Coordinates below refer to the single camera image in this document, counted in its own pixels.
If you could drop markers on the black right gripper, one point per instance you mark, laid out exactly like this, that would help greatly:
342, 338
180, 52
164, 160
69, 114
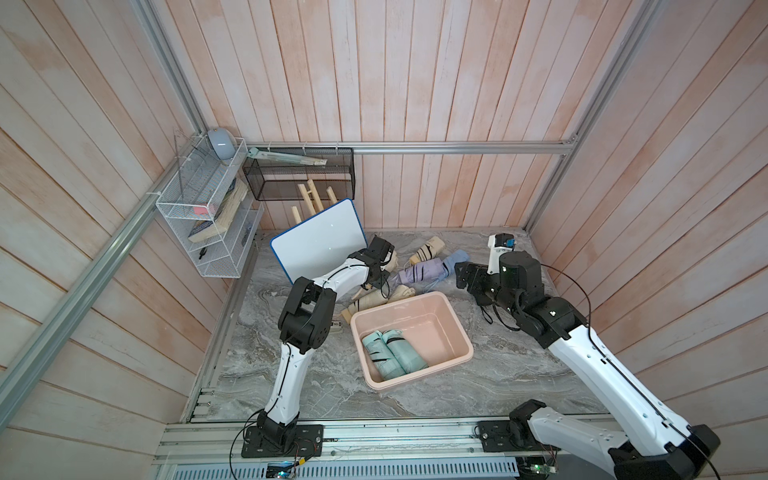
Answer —
472, 269

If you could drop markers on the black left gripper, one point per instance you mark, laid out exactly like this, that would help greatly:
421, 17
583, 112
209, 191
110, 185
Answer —
380, 282

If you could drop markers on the beige umbrella with wooden handle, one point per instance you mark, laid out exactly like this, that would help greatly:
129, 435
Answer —
389, 267

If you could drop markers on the pink plastic storage box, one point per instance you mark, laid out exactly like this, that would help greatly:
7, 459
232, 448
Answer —
430, 325

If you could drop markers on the mint green umbrella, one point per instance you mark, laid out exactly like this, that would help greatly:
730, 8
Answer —
384, 361
406, 355

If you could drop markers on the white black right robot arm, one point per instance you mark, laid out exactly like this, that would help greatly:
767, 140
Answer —
653, 442

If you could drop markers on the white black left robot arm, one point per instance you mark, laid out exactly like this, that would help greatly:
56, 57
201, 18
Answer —
304, 323

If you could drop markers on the black folded umbrella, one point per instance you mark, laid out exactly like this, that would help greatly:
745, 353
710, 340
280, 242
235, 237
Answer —
490, 315

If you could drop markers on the light blue folded umbrella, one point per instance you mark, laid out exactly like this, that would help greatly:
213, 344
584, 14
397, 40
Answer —
450, 262

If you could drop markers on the beige black-striped umbrella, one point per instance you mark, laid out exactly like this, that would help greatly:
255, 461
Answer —
373, 299

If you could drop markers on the beige umbrella black lining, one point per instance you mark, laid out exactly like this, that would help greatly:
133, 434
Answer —
401, 292

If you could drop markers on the small beige striped umbrella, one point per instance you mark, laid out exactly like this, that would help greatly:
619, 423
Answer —
429, 250

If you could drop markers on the purple folded umbrella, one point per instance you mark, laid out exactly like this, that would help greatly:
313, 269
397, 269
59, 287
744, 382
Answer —
433, 270

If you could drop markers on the blue framed whiteboard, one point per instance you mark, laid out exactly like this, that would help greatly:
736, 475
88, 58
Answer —
317, 245

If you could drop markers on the black mesh basket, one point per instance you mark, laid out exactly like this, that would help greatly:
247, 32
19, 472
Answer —
275, 181

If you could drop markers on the book on shelf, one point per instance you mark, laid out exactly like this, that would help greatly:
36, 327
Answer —
223, 218

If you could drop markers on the grey round speaker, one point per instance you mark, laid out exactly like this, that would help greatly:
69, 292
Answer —
223, 143

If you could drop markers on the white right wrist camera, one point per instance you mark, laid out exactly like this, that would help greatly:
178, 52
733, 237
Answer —
498, 245

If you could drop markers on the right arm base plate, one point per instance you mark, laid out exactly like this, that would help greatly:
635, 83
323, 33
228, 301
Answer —
513, 434

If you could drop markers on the white wire shelf rack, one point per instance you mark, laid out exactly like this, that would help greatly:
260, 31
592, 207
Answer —
210, 208

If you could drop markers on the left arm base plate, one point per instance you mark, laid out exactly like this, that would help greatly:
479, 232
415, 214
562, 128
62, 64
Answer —
304, 441

